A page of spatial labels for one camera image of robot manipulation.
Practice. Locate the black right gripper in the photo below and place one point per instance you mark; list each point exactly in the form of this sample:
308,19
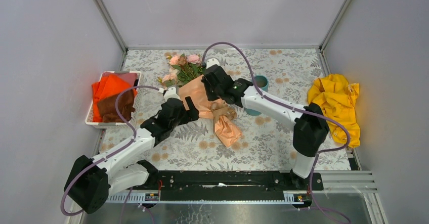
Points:
210,96

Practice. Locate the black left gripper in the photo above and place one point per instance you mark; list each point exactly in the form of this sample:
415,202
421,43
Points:
192,114

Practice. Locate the brown paper ribbon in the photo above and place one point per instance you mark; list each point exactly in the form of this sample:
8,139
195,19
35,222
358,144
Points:
223,116

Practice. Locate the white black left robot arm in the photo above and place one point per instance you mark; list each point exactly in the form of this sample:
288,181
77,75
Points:
93,180

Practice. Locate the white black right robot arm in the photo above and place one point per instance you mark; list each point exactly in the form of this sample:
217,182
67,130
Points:
309,130

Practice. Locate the teal cylindrical vase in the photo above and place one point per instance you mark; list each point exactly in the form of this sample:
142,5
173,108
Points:
263,83

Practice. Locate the pink cloth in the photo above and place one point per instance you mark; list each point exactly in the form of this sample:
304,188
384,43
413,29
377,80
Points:
130,78

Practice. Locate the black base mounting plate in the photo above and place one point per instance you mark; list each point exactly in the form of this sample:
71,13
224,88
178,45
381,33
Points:
228,185

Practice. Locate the floral patterned table mat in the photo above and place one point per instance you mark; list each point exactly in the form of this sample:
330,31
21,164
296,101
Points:
265,144

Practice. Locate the brown cloth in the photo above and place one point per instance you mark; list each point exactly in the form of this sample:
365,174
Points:
107,107

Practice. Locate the orange cloth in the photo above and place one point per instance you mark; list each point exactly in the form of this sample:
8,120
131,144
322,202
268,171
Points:
108,86

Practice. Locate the white plastic basket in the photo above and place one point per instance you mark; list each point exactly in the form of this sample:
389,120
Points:
101,125

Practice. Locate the yellow crumpled cloth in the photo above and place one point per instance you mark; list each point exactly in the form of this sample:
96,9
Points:
337,99

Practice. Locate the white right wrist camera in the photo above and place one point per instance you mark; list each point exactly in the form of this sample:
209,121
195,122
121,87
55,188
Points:
211,62

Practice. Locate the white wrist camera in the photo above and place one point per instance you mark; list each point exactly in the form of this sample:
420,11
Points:
211,62
171,92

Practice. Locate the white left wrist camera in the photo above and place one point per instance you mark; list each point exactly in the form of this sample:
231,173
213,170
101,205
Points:
171,92

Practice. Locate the aluminium frame rail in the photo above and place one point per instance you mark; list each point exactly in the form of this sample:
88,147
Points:
110,24

